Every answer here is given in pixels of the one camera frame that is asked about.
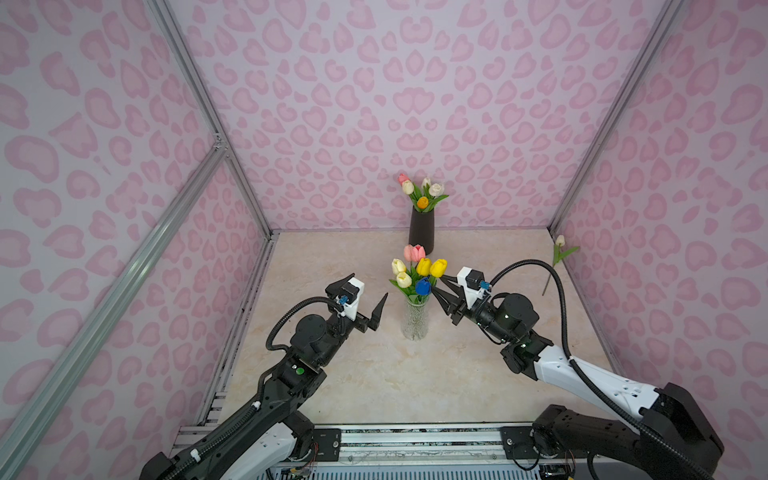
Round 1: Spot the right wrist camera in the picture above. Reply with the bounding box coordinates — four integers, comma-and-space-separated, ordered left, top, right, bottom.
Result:
457, 267, 491, 310

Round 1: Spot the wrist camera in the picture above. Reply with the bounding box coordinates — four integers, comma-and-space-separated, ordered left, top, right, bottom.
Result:
457, 267, 491, 310
333, 277, 365, 312

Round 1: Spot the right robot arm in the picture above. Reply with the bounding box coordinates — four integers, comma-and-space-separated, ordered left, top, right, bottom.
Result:
431, 259, 725, 479

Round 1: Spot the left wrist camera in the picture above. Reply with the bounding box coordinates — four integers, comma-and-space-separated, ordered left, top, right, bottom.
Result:
333, 277, 365, 312

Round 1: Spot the blue tulip back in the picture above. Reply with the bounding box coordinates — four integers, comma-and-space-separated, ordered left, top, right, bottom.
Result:
415, 277, 432, 297

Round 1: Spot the small yellow tulip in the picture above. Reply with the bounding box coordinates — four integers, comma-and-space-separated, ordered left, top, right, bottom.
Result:
429, 259, 447, 278

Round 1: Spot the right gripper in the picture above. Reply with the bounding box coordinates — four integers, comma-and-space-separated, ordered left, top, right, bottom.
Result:
429, 276, 516, 345

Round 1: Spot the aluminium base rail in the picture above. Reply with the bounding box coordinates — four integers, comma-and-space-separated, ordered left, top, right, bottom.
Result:
173, 422, 685, 480

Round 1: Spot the aluminium frame left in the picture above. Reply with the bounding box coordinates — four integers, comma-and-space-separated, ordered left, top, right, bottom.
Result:
1, 1, 262, 479

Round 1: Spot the aluminium corner post right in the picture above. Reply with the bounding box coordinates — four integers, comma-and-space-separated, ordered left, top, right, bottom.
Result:
547, 0, 687, 238

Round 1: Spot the dark grey vase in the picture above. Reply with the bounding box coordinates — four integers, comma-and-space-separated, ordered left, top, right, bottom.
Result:
408, 208, 435, 256

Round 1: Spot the clear plastic cup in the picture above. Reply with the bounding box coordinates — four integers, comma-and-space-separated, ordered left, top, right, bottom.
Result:
401, 300, 428, 341

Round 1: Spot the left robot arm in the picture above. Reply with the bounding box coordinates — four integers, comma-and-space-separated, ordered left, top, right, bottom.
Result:
140, 275, 386, 479

